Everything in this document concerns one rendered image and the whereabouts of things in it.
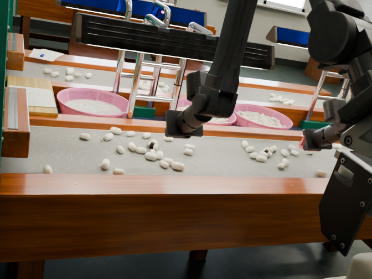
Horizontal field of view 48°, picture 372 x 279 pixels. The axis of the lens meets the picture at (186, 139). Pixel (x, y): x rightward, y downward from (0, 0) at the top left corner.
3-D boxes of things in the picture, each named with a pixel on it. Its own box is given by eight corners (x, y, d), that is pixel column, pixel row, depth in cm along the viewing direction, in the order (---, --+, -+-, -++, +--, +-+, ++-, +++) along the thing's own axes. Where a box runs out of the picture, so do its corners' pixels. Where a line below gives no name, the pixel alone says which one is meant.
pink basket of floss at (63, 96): (140, 128, 161) (145, 105, 157) (97, 147, 138) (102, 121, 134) (86, 105, 170) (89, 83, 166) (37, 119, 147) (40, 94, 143)
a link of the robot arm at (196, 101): (202, 106, 90) (234, 111, 94) (200, 57, 93) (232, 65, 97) (176, 121, 100) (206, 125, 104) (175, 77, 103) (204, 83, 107)
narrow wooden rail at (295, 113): (365, 135, 227) (373, 116, 222) (3, 109, 154) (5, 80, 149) (358, 130, 231) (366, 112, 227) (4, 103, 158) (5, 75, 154)
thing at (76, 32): (273, 71, 132) (280, 48, 130) (74, 43, 107) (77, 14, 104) (261, 63, 139) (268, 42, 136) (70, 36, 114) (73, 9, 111)
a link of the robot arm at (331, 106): (347, 128, 116) (370, 129, 119) (340, 89, 119) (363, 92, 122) (319, 139, 127) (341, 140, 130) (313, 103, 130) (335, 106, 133)
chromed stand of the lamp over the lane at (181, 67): (186, 165, 140) (220, 34, 123) (129, 164, 132) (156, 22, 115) (169, 140, 156) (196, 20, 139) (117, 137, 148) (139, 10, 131)
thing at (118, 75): (154, 118, 173) (176, 9, 156) (106, 114, 165) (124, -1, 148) (142, 101, 189) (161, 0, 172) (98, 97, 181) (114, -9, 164)
